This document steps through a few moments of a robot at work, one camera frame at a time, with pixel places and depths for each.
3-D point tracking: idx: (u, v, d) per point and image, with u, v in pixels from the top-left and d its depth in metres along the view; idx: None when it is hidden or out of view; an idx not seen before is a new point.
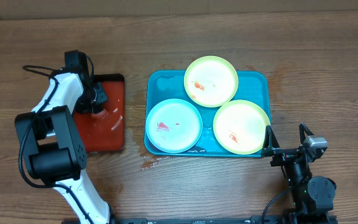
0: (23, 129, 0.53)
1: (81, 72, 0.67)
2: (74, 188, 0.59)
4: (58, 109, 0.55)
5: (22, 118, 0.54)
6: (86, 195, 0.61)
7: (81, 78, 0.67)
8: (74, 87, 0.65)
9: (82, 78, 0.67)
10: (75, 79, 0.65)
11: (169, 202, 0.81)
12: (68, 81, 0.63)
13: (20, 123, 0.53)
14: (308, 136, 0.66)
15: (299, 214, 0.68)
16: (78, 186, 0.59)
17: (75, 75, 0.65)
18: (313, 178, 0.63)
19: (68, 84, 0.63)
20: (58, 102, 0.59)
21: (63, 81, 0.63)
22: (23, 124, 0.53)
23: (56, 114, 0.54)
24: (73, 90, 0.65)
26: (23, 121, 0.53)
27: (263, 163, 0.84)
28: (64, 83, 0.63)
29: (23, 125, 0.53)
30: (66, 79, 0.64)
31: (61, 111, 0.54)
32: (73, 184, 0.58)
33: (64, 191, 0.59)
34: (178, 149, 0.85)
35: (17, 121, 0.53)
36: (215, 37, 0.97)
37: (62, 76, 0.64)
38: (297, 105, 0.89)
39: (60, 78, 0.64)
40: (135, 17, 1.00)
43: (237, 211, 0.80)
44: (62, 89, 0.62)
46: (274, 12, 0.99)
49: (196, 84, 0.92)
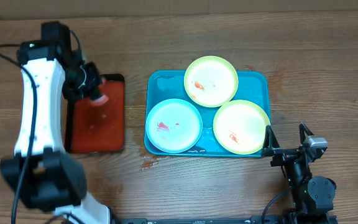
0: (13, 178, 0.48)
1: (56, 45, 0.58)
2: (74, 211, 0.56)
4: (49, 154, 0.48)
5: (9, 162, 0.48)
6: (86, 213, 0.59)
7: (59, 50, 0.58)
8: (56, 79, 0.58)
9: (60, 50, 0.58)
10: (55, 68, 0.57)
11: (169, 202, 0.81)
12: (47, 76, 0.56)
13: (7, 173, 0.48)
14: (308, 135, 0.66)
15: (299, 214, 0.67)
16: (78, 210, 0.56)
17: (53, 61, 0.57)
18: (312, 178, 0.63)
19: (49, 84, 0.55)
20: (42, 128, 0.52)
21: (42, 81, 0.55)
22: (13, 170, 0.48)
23: (48, 164, 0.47)
24: (56, 83, 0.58)
26: (13, 167, 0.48)
27: (263, 163, 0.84)
28: (45, 85, 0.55)
29: (12, 172, 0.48)
30: (45, 77, 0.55)
31: (53, 160, 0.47)
32: (73, 210, 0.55)
33: (66, 214, 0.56)
34: (178, 149, 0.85)
35: (2, 165, 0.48)
36: (215, 37, 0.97)
37: (36, 68, 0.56)
38: (298, 105, 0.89)
39: (35, 68, 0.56)
40: (135, 17, 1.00)
43: (238, 211, 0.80)
44: (45, 97, 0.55)
46: (274, 12, 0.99)
49: (196, 84, 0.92)
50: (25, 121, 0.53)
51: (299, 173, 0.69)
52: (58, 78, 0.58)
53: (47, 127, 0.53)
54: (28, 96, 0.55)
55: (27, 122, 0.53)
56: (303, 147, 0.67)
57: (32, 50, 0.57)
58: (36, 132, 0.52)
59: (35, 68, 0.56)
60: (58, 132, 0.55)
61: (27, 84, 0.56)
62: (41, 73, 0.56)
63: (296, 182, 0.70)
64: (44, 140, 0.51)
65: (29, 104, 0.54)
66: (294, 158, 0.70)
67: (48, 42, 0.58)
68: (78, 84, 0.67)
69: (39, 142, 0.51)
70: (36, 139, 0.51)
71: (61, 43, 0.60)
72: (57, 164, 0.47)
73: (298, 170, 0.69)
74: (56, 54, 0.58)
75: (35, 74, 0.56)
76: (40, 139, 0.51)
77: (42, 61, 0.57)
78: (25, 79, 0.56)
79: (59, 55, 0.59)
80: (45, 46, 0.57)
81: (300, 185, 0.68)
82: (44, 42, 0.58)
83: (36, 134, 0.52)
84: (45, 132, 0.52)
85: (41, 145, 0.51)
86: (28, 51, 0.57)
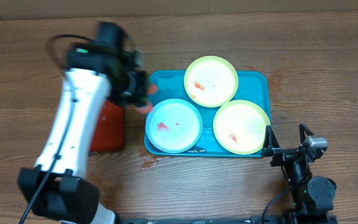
0: (29, 189, 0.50)
1: (109, 56, 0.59)
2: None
4: (69, 178, 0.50)
5: (27, 173, 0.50)
6: None
7: (109, 63, 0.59)
8: (99, 97, 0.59)
9: (111, 64, 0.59)
10: (98, 84, 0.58)
11: (169, 202, 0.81)
12: (89, 93, 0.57)
13: (24, 183, 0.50)
14: (308, 135, 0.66)
15: (299, 214, 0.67)
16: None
17: (99, 76, 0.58)
18: (313, 178, 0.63)
19: (89, 101, 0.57)
20: (71, 148, 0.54)
21: (82, 98, 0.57)
22: (29, 183, 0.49)
23: (66, 187, 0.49)
24: (97, 100, 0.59)
26: (30, 181, 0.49)
27: (263, 163, 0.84)
28: (84, 101, 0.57)
29: (28, 183, 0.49)
30: (86, 93, 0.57)
31: (73, 185, 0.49)
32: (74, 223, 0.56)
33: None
34: (178, 149, 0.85)
35: (20, 174, 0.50)
36: (215, 37, 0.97)
37: (82, 81, 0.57)
38: (298, 105, 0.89)
39: (79, 78, 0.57)
40: (135, 17, 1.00)
43: (238, 211, 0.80)
44: (81, 113, 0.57)
46: (274, 12, 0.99)
49: (196, 84, 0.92)
50: (57, 134, 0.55)
51: (299, 174, 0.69)
52: (101, 94, 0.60)
53: (75, 149, 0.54)
54: (66, 106, 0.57)
55: (58, 136, 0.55)
56: (303, 147, 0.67)
57: (82, 56, 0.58)
58: (63, 151, 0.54)
59: (79, 79, 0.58)
60: (85, 151, 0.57)
61: (68, 94, 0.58)
62: (84, 88, 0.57)
63: (296, 182, 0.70)
64: (68, 162, 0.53)
65: (65, 117, 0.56)
66: (294, 158, 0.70)
67: (100, 53, 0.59)
68: (120, 92, 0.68)
69: (63, 162, 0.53)
70: (61, 158, 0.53)
71: (114, 55, 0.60)
72: (74, 190, 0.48)
73: (298, 171, 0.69)
74: (106, 67, 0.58)
75: (78, 88, 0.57)
76: (64, 161, 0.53)
77: (87, 72, 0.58)
78: (67, 89, 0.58)
79: (108, 68, 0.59)
80: (97, 56, 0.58)
81: (300, 185, 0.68)
82: (96, 50, 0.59)
83: (63, 153, 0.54)
84: (71, 153, 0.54)
85: (64, 167, 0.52)
86: (78, 57, 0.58)
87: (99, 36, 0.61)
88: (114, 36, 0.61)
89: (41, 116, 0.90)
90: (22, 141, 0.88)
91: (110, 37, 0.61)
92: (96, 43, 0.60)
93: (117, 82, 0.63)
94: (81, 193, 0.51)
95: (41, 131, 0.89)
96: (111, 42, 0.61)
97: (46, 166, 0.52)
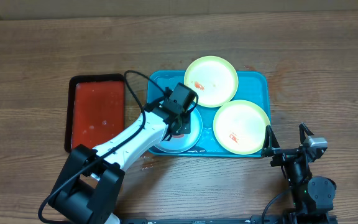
0: (75, 163, 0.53)
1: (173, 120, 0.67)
2: None
4: (116, 167, 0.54)
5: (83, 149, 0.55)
6: None
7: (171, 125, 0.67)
8: (156, 136, 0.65)
9: (173, 126, 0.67)
10: (162, 129, 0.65)
11: (169, 202, 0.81)
12: (154, 128, 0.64)
13: (76, 155, 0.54)
14: (308, 136, 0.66)
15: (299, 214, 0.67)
16: None
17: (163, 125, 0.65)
18: (313, 178, 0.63)
19: (150, 132, 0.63)
20: (125, 154, 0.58)
21: (148, 129, 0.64)
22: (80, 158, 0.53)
23: (110, 173, 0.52)
24: (155, 137, 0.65)
26: (82, 155, 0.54)
27: (263, 163, 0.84)
28: (148, 130, 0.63)
29: (79, 158, 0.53)
30: (153, 126, 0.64)
31: (117, 173, 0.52)
32: None
33: None
34: (178, 149, 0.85)
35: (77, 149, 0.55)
36: (215, 37, 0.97)
37: (153, 119, 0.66)
38: (298, 105, 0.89)
39: (151, 117, 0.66)
40: (135, 17, 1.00)
43: (238, 211, 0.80)
44: (142, 136, 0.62)
46: (274, 12, 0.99)
49: (196, 84, 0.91)
50: (119, 139, 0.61)
51: (299, 173, 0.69)
52: (158, 135, 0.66)
53: (127, 154, 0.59)
54: (132, 127, 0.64)
55: (119, 140, 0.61)
56: (303, 147, 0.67)
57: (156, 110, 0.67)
58: (119, 150, 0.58)
59: (151, 117, 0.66)
60: (126, 167, 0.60)
61: (138, 122, 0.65)
62: (153, 123, 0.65)
63: (296, 182, 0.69)
64: (118, 159, 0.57)
65: (128, 132, 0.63)
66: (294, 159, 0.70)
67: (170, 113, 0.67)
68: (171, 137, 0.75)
69: (114, 157, 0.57)
70: (115, 154, 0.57)
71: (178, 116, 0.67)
72: (116, 178, 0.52)
73: (298, 171, 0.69)
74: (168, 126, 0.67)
75: (148, 121, 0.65)
76: (117, 157, 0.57)
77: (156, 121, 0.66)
78: (139, 119, 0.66)
79: (169, 127, 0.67)
80: (166, 114, 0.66)
81: (300, 185, 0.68)
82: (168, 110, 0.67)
83: (118, 150, 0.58)
84: (123, 155, 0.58)
85: (114, 160, 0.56)
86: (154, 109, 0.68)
87: (175, 93, 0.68)
88: (185, 98, 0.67)
89: (41, 116, 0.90)
90: (22, 141, 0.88)
91: (183, 99, 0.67)
92: (169, 101, 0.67)
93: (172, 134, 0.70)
94: (114, 191, 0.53)
95: (41, 131, 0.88)
96: (182, 102, 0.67)
97: (100, 152, 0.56)
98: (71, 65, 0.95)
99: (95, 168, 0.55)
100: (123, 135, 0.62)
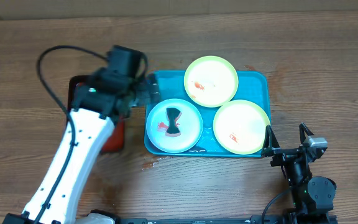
0: None
1: (117, 97, 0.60)
2: None
4: None
5: (13, 219, 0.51)
6: None
7: (116, 104, 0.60)
8: (97, 144, 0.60)
9: (119, 104, 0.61)
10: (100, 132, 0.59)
11: (169, 202, 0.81)
12: (91, 137, 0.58)
13: None
14: (309, 136, 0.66)
15: (299, 213, 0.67)
16: None
17: (105, 119, 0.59)
18: (314, 179, 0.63)
19: (87, 149, 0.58)
20: (61, 196, 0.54)
21: (82, 142, 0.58)
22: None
23: None
24: (96, 145, 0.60)
26: None
27: (263, 163, 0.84)
28: (82, 145, 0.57)
29: None
30: (87, 140, 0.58)
31: None
32: None
33: None
34: (178, 149, 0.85)
35: (5, 221, 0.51)
36: (215, 37, 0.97)
37: (86, 119, 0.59)
38: (298, 105, 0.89)
39: (79, 124, 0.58)
40: (135, 17, 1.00)
43: (237, 211, 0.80)
44: (78, 157, 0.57)
46: (273, 12, 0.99)
49: (196, 84, 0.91)
50: (50, 178, 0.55)
51: (299, 173, 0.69)
52: (102, 137, 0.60)
53: (65, 195, 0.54)
54: (63, 147, 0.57)
55: (50, 182, 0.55)
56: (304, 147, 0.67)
57: (91, 96, 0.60)
58: (53, 196, 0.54)
59: (82, 122, 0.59)
60: (75, 199, 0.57)
61: (68, 136, 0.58)
62: (87, 132, 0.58)
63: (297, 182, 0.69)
64: (56, 212, 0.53)
65: (61, 158, 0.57)
66: (293, 159, 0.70)
67: (110, 92, 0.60)
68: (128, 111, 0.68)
69: (51, 210, 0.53)
70: (50, 206, 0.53)
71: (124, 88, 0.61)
72: None
73: (298, 171, 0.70)
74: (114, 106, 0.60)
75: (79, 132, 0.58)
76: (52, 211, 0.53)
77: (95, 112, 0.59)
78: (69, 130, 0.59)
79: (115, 106, 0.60)
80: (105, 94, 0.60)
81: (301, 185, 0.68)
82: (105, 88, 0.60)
83: (53, 200, 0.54)
84: (62, 201, 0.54)
85: (51, 216, 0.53)
86: (89, 95, 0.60)
87: (114, 61, 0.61)
88: (127, 66, 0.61)
89: (41, 116, 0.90)
90: (22, 141, 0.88)
91: (125, 66, 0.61)
92: (109, 73, 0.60)
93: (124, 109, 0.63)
94: None
95: (41, 131, 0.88)
96: (125, 73, 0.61)
97: (33, 213, 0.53)
98: (71, 65, 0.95)
99: None
100: (56, 165, 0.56)
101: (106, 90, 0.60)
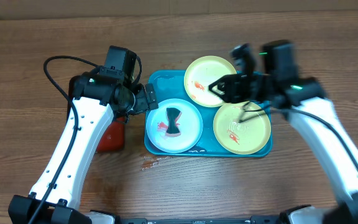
0: (19, 218, 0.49)
1: (116, 86, 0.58)
2: None
4: (60, 207, 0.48)
5: (18, 201, 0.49)
6: None
7: (115, 94, 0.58)
8: (99, 128, 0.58)
9: (117, 94, 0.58)
10: (102, 116, 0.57)
11: (169, 202, 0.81)
12: (93, 121, 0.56)
13: (14, 210, 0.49)
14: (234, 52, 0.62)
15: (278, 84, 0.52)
16: None
17: (105, 106, 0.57)
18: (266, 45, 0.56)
19: (90, 131, 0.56)
20: (66, 177, 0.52)
21: (86, 126, 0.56)
22: (18, 211, 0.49)
23: (58, 214, 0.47)
24: (99, 130, 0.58)
26: (19, 210, 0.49)
27: (263, 163, 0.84)
28: (86, 129, 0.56)
29: (18, 211, 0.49)
30: (90, 123, 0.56)
31: (65, 210, 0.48)
32: None
33: None
34: (178, 149, 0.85)
35: (12, 203, 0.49)
36: (215, 37, 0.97)
37: (86, 106, 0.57)
38: None
39: (82, 108, 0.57)
40: (134, 17, 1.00)
43: (238, 211, 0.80)
44: (82, 140, 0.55)
46: (273, 12, 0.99)
49: (196, 84, 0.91)
50: (55, 161, 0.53)
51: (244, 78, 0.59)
52: (104, 122, 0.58)
53: (70, 177, 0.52)
54: (68, 132, 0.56)
55: (56, 164, 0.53)
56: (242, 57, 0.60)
57: (90, 86, 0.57)
58: (59, 178, 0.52)
59: (84, 107, 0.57)
60: (81, 183, 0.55)
61: (71, 121, 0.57)
62: (89, 116, 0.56)
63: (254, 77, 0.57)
64: (63, 192, 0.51)
65: (65, 143, 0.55)
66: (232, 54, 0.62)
67: (109, 81, 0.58)
68: (126, 111, 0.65)
69: (57, 191, 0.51)
70: (56, 187, 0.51)
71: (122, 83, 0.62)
72: (68, 217, 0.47)
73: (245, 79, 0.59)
74: (113, 96, 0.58)
75: (82, 116, 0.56)
76: (58, 191, 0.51)
77: (95, 101, 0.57)
78: (71, 116, 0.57)
79: (115, 96, 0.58)
80: (105, 83, 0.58)
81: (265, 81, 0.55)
82: (104, 79, 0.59)
83: (58, 181, 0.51)
84: (68, 182, 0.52)
85: (57, 197, 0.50)
86: (87, 85, 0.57)
87: (111, 58, 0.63)
88: (124, 62, 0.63)
89: (41, 116, 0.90)
90: (22, 141, 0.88)
91: (121, 64, 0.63)
92: (107, 69, 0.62)
93: (122, 104, 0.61)
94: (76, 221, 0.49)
95: (41, 131, 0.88)
96: (122, 68, 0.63)
97: (40, 195, 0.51)
98: (70, 65, 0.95)
99: (43, 212, 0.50)
100: (62, 149, 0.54)
101: (105, 81, 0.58)
